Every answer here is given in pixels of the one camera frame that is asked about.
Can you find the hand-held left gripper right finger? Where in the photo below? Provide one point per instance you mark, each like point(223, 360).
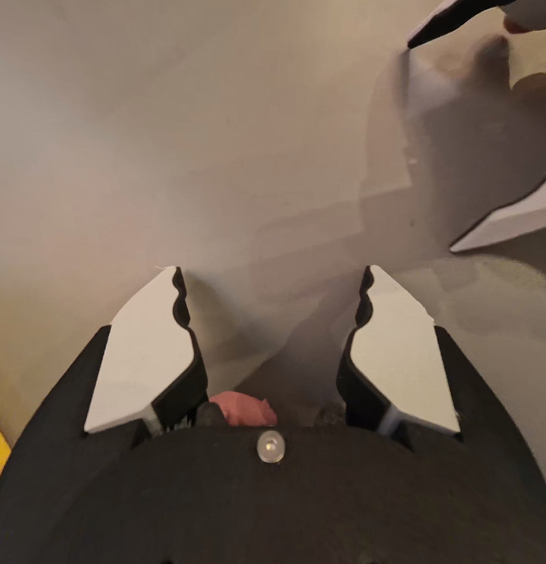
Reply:
point(400, 352)

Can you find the person's left hand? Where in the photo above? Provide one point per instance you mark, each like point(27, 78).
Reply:
point(242, 407)

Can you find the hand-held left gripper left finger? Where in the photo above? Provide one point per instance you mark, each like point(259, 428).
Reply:
point(140, 352)

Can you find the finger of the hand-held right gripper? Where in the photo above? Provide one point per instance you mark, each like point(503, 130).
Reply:
point(519, 220)
point(440, 11)

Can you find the person's right hand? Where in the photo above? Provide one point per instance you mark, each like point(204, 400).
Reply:
point(516, 25)

